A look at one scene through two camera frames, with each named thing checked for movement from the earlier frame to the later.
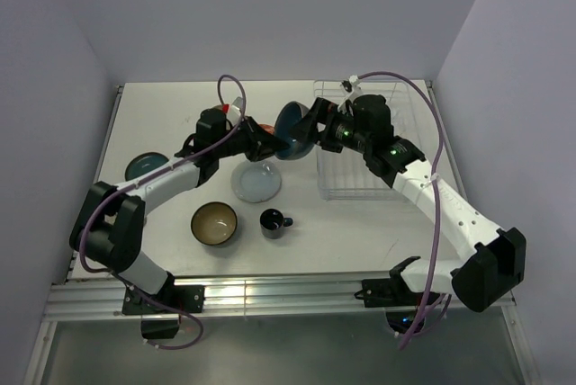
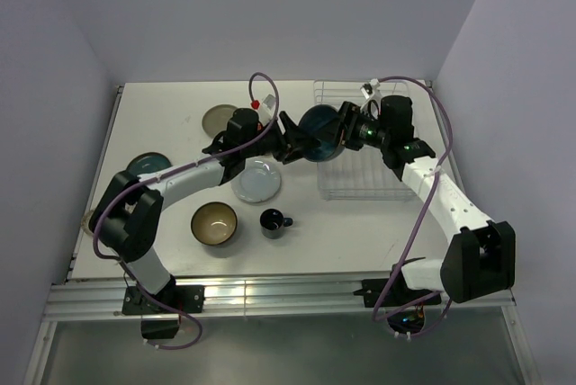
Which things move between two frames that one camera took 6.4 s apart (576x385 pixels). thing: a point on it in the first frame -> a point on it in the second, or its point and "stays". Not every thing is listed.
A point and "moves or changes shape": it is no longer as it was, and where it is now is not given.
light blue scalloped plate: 256,182 stays
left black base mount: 186,299 stays
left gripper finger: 259,151 -> 297,153
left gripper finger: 258,129 -> 292,129
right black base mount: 393,292 stays
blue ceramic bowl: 299,147 moves or changes shape
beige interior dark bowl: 213,223 stays
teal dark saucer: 142,163 stays
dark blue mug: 272,222 stays
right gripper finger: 306,132 -> 342,115
